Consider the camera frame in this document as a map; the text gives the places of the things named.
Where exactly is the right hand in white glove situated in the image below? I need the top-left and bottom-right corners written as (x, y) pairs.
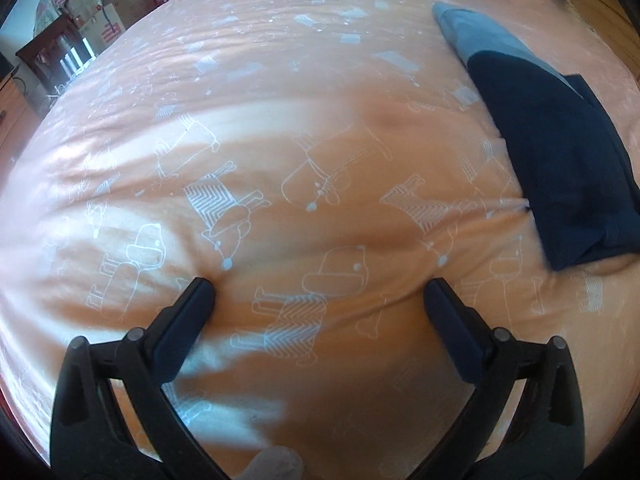
top-left (236, 446), bottom-right (304, 480)

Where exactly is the wooden bed headboard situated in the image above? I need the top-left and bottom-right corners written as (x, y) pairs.
top-left (565, 0), bottom-right (639, 81)

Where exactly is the orange dog-print bed cover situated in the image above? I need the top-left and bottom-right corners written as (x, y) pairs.
top-left (1, 0), bottom-right (639, 479)

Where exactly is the dark wooden chair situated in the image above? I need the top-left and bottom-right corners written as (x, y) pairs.
top-left (12, 15), bottom-right (96, 118)

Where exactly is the dark navy small garment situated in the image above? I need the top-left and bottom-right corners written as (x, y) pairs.
top-left (433, 2), bottom-right (639, 271)

